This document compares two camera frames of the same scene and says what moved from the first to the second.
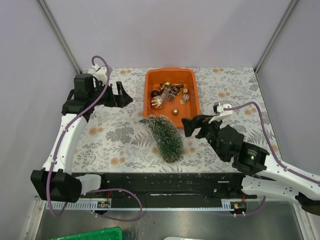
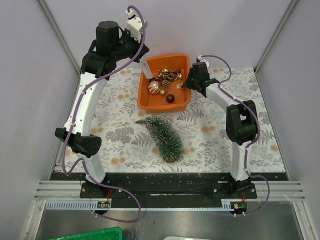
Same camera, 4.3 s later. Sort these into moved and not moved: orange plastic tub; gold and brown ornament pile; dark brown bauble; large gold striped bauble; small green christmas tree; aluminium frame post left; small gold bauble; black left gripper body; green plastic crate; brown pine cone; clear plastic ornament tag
Moved: brown pine cone; small gold bauble; clear plastic ornament tag; black left gripper body; orange plastic tub; dark brown bauble; gold and brown ornament pile; large gold striped bauble
Not moved: aluminium frame post left; green plastic crate; small green christmas tree
